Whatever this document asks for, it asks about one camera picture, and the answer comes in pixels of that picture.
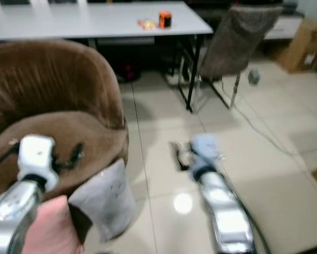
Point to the grey pillow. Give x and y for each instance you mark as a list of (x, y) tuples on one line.
[(105, 198)]

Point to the brown velvet tub sofa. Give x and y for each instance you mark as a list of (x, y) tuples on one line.
[(57, 79)]

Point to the red object under table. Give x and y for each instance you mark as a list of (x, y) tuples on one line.
[(129, 70)]

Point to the small grey power adapter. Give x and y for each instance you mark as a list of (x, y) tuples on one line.
[(253, 77)]

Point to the grey-brown fabric chair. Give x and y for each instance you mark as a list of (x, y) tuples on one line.
[(235, 39)]

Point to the yellow snack packet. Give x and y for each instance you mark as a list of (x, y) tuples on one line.
[(147, 24)]

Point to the orange and black can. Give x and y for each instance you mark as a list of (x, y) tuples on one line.
[(165, 19)]

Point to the white folding table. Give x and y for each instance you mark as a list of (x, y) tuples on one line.
[(89, 20)]

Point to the brown cardboard box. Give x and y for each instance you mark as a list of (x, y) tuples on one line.
[(304, 45)]

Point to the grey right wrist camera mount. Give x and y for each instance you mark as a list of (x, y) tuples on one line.
[(204, 150)]

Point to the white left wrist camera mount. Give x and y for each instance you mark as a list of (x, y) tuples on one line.
[(36, 156)]

